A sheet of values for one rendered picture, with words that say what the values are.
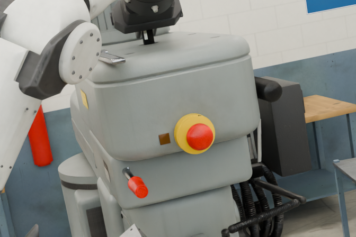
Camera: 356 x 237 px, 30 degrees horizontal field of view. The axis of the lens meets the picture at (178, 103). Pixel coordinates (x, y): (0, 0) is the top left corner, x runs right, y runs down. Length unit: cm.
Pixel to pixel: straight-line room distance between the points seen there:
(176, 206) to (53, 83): 46
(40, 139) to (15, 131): 454
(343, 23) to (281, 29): 59
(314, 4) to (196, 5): 106
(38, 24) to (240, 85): 37
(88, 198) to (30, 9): 89
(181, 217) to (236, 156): 15
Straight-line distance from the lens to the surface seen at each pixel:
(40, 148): 533
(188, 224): 119
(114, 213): 136
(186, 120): 99
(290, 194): 122
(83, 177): 169
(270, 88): 108
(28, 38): 80
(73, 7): 81
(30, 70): 76
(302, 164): 156
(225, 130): 103
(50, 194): 556
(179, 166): 112
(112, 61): 92
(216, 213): 120
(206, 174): 114
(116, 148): 102
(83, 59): 80
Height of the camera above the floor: 198
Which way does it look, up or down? 10 degrees down
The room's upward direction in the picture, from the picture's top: 10 degrees counter-clockwise
